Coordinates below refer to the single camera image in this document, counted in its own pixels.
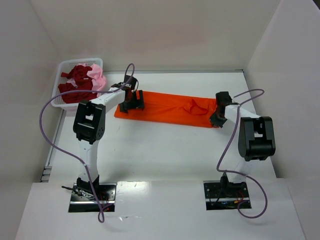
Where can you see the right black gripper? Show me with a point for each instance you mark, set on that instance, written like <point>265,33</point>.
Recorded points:
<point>217,118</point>

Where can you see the pink t shirt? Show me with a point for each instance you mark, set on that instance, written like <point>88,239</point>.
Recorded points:
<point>97,77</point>

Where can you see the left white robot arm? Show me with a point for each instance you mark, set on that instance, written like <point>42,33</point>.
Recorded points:
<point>89,127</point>

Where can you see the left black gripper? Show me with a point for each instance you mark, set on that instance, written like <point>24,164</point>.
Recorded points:
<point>132,104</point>

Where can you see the grey metal bracket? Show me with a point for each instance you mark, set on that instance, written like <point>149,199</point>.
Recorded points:
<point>46,174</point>

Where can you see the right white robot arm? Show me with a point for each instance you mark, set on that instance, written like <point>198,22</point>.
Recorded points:
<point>255,139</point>

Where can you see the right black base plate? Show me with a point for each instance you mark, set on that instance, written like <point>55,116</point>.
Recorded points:
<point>227,196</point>

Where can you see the orange t shirt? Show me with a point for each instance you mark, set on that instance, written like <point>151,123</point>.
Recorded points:
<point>172,109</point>

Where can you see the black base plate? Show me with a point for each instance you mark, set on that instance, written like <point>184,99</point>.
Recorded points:
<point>227,196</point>
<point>82,202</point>

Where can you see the dark red t shirt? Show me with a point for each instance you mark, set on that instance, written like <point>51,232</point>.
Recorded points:
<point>74,97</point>

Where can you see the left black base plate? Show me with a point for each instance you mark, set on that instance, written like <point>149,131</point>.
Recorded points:
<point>82,202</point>

